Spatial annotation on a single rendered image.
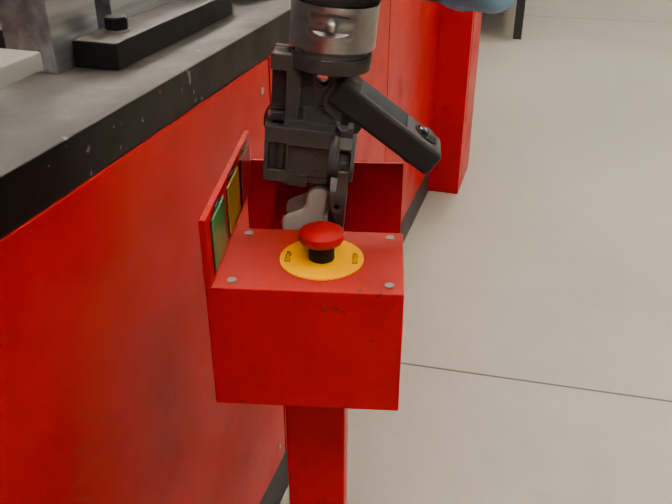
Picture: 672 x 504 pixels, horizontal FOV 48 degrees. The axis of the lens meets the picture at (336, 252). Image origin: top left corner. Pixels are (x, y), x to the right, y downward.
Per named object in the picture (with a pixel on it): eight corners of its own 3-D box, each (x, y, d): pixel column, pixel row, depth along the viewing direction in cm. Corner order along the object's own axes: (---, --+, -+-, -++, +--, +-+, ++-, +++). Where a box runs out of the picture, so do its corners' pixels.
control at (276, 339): (398, 411, 65) (408, 227, 56) (216, 403, 66) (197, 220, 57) (397, 289, 82) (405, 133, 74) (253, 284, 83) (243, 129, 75)
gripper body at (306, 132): (273, 156, 75) (279, 34, 69) (359, 165, 74) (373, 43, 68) (262, 188, 68) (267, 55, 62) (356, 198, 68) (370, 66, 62)
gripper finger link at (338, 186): (326, 218, 73) (333, 134, 69) (344, 220, 73) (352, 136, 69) (322, 241, 69) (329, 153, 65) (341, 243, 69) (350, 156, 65)
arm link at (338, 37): (380, -6, 66) (379, 14, 59) (375, 46, 69) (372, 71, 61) (296, -14, 66) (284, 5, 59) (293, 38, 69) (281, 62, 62)
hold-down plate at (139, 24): (119, 71, 80) (115, 43, 79) (75, 67, 82) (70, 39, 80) (233, 14, 105) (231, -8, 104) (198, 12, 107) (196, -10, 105)
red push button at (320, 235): (343, 277, 63) (343, 239, 61) (296, 275, 63) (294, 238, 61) (346, 254, 66) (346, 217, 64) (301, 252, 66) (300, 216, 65)
